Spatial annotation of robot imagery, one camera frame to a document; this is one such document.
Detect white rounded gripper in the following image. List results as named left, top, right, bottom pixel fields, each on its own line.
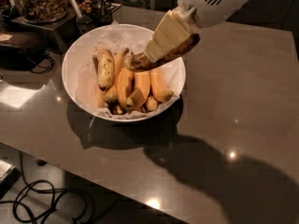
left=144, top=0, right=249, bottom=62

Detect brown overripe banana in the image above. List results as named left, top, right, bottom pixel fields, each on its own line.
left=124, top=34, right=200, bottom=72

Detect spotted yellow banana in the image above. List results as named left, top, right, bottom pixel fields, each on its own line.
left=93, top=47, right=115, bottom=91

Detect small banana bottom right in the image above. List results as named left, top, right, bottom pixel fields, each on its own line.
left=145, top=95, right=159, bottom=111

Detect white bowl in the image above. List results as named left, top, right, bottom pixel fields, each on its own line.
left=62, top=24, right=186, bottom=122

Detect slim yellow banana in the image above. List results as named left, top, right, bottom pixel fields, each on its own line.
left=105, top=48, right=129, bottom=103

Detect white paper liner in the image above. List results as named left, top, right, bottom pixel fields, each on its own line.
left=64, top=23, right=186, bottom=122

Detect metal scoop with tag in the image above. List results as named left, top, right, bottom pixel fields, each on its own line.
left=69, top=0, right=92, bottom=24

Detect dark tray stand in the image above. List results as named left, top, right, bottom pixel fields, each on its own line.
left=10, top=3, right=121, bottom=54

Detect glass jar of nuts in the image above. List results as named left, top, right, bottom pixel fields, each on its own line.
left=16, top=0, right=67, bottom=23

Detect black device on counter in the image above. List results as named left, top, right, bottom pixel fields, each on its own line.
left=0, top=31, right=47, bottom=71

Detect box on floor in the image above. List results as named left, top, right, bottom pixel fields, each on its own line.
left=0, top=160, right=21, bottom=199

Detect black wire cup holder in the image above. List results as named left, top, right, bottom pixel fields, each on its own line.
left=93, top=0, right=112, bottom=26

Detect black cable on counter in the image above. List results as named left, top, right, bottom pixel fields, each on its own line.
left=27, top=53, right=56, bottom=75

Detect black cables on floor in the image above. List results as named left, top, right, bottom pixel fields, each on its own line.
left=0, top=151, right=122, bottom=224

